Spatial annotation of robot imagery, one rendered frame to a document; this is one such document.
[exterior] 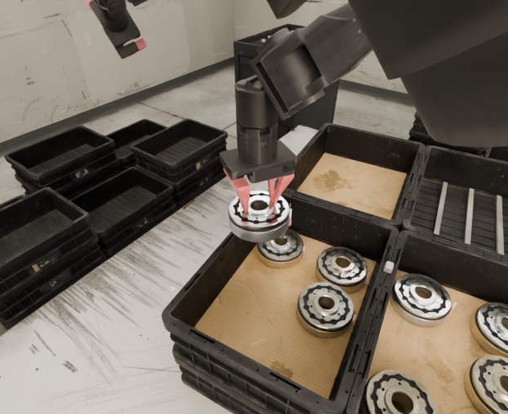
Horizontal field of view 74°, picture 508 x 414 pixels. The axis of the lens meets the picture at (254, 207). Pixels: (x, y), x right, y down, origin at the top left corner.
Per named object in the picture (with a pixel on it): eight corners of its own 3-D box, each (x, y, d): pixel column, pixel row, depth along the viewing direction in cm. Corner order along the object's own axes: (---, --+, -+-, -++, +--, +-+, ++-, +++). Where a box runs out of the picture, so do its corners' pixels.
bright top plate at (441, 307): (447, 328, 60) (448, 326, 59) (389, 304, 64) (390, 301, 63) (452, 287, 67) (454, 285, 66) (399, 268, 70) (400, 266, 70)
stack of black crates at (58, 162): (71, 250, 171) (34, 177, 143) (40, 227, 185) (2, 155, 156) (135, 209, 196) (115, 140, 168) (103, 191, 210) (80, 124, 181)
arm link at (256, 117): (224, 78, 43) (261, 86, 40) (256, 65, 47) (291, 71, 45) (228, 129, 47) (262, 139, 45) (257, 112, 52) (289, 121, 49)
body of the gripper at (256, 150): (219, 163, 53) (214, 117, 48) (279, 149, 55) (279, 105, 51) (233, 184, 48) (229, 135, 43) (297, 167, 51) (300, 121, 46)
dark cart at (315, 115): (288, 191, 234) (299, 53, 177) (237, 170, 255) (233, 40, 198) (328, 155, 272) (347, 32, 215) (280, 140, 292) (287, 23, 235)
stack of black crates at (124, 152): (136, 209, 196) (121, 159, 175) (104, 191, 210) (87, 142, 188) (185, 178, 221) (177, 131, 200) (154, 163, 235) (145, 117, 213)
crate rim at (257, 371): (339, 426, 44) (342, 420, 42) (159, 326, 55) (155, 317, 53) (397, 236, 71) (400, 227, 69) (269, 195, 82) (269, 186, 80)
